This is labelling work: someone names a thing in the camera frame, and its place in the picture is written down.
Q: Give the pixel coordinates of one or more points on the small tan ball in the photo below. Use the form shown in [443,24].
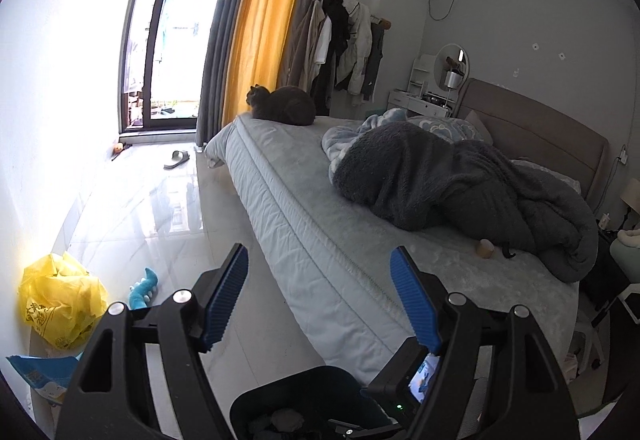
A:
[485,250]

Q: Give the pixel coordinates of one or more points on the dark grey fleece blanket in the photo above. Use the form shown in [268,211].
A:
[425,180]

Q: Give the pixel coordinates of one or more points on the round vanity mirror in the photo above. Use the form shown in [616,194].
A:
[445,64]

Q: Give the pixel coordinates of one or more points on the grey slipper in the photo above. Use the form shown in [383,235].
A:
[177,159]

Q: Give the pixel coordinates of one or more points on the yellow curtain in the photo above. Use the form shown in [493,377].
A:
[265,19]

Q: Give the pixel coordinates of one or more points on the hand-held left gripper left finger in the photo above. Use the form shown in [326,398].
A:
[227,300]

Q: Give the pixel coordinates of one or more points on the light blue patterned blanket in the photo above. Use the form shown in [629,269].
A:
[345,139]

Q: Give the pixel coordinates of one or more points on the dark framed glass door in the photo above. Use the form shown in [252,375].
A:
[150,19]

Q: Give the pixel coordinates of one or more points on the black bedside table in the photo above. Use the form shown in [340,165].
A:
[607,265]

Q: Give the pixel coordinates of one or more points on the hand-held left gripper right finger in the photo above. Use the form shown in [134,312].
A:
[412,300]

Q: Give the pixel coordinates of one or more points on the white dressing table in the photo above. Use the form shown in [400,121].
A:
[415,102]

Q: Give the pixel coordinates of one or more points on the grey pillow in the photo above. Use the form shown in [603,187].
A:
[477,124]

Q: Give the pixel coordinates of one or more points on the white jacket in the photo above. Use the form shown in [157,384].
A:
[357,54]

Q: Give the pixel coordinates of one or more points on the black jacket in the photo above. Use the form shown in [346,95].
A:
[340,29]

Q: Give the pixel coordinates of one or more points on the grey trousers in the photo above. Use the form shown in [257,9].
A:
[375,64]

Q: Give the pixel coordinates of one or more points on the table lamp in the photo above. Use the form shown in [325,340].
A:
[631,197]

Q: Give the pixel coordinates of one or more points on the brown padded headboard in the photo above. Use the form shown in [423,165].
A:
[540,129]

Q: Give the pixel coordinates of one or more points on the yellow plastic bag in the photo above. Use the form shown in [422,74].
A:
[60,300]

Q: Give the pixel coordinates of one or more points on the blue plush toy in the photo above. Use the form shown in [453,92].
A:
[142,292]

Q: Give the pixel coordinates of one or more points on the beige coat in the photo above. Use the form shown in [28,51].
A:
[302,49]

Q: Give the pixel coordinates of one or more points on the bed with white mattress cover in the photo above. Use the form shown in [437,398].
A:
[300,180]

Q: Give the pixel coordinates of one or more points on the blue printed bag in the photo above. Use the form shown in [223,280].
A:
[40,375]

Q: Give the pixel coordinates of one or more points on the black trash bin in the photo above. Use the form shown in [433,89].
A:
[320,385]

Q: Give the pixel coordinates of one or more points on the dark grey cat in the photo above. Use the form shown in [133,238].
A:
[290,107]

